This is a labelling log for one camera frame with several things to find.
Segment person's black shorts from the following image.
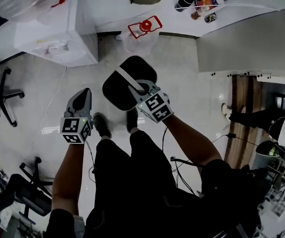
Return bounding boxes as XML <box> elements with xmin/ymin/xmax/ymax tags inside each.
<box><xmin>84</xmin><ymin>129</ymin><xmax>203</xmax><ymax>238</ymax></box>

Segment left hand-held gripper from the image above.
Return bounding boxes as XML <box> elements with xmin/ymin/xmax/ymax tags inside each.
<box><xmin>59</xmin><ymin>88</ymin><xmax>95</xmax><ymax>145</ymax></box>

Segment black cable with adapter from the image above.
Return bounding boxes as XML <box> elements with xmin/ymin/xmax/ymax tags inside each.
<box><xmin>211</xmin><ymin>132</ymin><xmax>259</xmax><ymax>147</ymax></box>

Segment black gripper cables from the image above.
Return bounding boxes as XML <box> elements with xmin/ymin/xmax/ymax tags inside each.
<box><xmin>161</xmin><ymin>126</ymin><xmax>203</xmax><ymax>196</ymax></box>

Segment person's right forearm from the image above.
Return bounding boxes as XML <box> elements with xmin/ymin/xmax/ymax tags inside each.
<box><xmin>160</xmin><ymin>114</ymin><xmax>223</xmax><ymax>169</ymax></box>

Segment white paper bag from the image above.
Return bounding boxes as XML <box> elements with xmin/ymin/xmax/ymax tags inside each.
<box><xmin>194</xmin><ymin>0</ymin><xmax>230</xmax><ymax>10</ymax></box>

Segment small drink can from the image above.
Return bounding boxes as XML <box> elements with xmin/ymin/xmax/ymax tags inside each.
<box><xmin>204</xmin><ymin>11</ymin><xmax>217</xmax><ymax>24</ymax></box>

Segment person's left shoe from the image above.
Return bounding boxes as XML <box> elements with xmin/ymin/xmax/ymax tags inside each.
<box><xmin>92</xmin><ymin>112</ymin><xmax>113</xmax><ymax>140</ymax></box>

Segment person's left forearm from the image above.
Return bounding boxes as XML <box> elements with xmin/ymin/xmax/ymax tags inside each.
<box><xmin>51</xmin><ymin>137</ymin><xmax>86</xmax><ymax>216</ymax></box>

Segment person's black shirt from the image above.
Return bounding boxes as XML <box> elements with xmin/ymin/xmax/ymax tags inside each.
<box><xmin>45</xmin><ymin>158</ymin><xmax>264</xmax><ymax>238</ymax></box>

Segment black office chair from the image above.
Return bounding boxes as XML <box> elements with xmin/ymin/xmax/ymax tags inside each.
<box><xmin>7</xmin><ymin>156</ymin><xmax>54</xmax><ymax>224</ymax></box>
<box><xmin>0</xmin><ymin>67</ymin><xmax>26</xmax><ymax>144</ymax></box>

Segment wooden plank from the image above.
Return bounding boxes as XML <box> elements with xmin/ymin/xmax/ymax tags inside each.
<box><xmin>223</xmin><ymin>74</ymin><xmax>263</xmax><ymax>170</ymax></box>

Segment brown bottle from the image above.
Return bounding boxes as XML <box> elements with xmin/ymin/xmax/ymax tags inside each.
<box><xmin>191</xmin><ymin>6</ymin><xmax>211</xmax><ymax>21</ymax></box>

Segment empty clear jug red handle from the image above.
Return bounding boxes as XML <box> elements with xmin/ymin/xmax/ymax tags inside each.
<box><xmin>118</xmin><ymin>14</ymin><xmax>163</xmax><ymax>57</ymax></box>

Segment white floor cable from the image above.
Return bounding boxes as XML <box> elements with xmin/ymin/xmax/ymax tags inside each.
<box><xmin>22</xmin><ymin>65</ymin><xmax>68</xmax><ymax>164</ymax></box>

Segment black oval pad with white strap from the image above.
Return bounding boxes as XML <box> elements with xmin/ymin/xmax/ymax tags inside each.
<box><xmin>102</xmin><ymin>56</ymin><xmax>158</xmax><ymax>112</ymax></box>

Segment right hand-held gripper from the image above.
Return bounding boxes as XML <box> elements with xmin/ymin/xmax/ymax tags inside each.
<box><xmin>128</xmin><ymin>79</ymin><xmax>175</xmax><ymax>124</ymax></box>

